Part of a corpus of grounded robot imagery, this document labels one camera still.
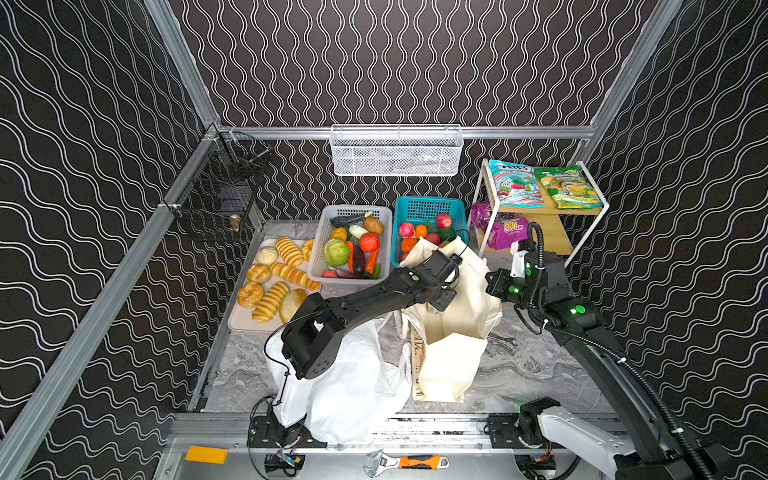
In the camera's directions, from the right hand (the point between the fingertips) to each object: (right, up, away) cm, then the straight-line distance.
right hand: (487, 274), depth 75 cm
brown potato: (-30, +16, +35) cm, 49 cm away
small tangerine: (-13, +14, +34) cm, 39 cm away
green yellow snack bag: (+23, +23, +5) cm, 33 cm away
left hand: (-6, -6, +9) cm, 12 cm away
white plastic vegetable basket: (-47, +21, +38) cm, 64 cm away
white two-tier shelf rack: (+33, +13, +22) cm, 42 cm away
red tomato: (-31, +9, +28) cm, 43 cm away
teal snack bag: (+9, +24, +5) cm, 26 cm away
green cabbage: (-42, +6, +25) cm, 49 cm away
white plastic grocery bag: (-31, -28, 0) cm, 42 cm away
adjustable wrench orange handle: (-27, -44, -5) cm, 52 cm away
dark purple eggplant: (-35, +3, +29) cm, 45 cm away
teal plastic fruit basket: (-11, +22, +42) cm, 49 cm away
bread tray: (-61, -5, +22) cm, 66 cm away
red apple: (-18, +14, +31) cm, 38 cm away
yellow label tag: (-68, -43, -4) cm, 81 cm away
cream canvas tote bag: (-13, -14, -14) cm, 24 cm away
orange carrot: (-30, +3, +30) cm, 43 cm away
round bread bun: (-69, -7, +20) cm, 72 cm away
